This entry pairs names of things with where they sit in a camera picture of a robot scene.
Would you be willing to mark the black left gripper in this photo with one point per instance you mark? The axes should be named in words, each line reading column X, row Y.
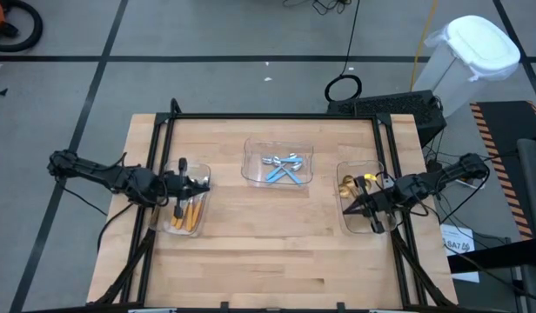
column 181, row 204

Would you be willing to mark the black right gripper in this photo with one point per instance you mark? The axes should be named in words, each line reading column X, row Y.
column 381, row 201

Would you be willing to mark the wooden spoons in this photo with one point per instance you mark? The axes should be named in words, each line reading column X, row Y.
column 344, row 190

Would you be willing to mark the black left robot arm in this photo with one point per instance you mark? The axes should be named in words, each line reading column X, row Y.
column 98, row 170

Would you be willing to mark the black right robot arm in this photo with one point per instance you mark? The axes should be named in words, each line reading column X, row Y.
column 424, row 184

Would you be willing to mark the clear plastic bin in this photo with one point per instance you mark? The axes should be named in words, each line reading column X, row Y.
column 198, row 228
column 353, row 226
column 255, row 148

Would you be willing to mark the yellow tape tag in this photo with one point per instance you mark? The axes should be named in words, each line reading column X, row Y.
column 370, row 177

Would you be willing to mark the white paper label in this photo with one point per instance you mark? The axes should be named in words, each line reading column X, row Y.
column 450, row 235

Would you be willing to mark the black computer tower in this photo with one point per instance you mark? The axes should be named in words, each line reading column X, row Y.
column 394, row 106

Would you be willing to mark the black metal beam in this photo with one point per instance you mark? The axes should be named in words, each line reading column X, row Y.
column 503, row 260

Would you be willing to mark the hazard striped black mat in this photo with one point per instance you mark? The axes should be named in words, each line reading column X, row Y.
column 511, row 121

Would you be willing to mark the white lidded trash can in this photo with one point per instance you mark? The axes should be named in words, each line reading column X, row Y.
column 481, row 43

